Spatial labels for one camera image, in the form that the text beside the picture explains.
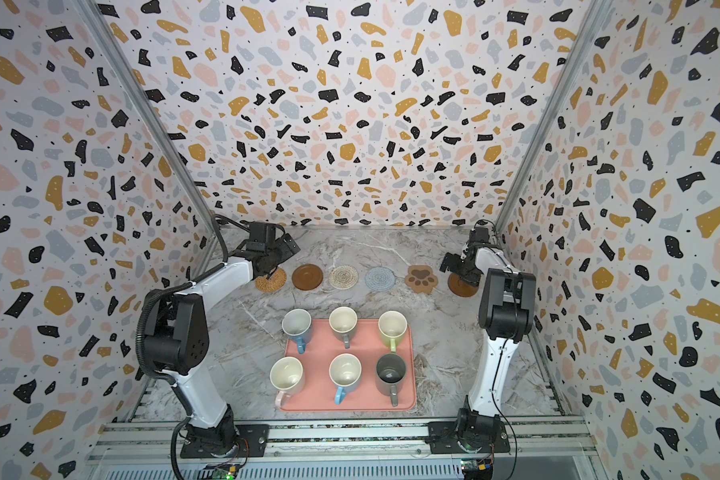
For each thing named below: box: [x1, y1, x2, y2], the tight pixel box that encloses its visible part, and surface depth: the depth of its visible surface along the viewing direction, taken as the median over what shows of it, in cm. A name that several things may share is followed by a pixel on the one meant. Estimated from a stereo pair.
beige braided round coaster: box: [328, 265, 359, 290], surface depth 108 cm
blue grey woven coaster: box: [364, 266, 396, 291], surface depth 108 cm
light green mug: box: [378, 310, 408, 353], surface depth 87 cm
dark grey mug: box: [376, 353, 407, 407], surface depth 78 cm
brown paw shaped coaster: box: [404, 265, 438, 295], surface depth 108 cm
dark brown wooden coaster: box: [291, 264, 323, 291], surface depth 108 cm
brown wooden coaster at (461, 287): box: [448, 272, 479, 297], surface depth 108 cm
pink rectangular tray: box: [283, 319, 417, 412], surface depth 83 cm
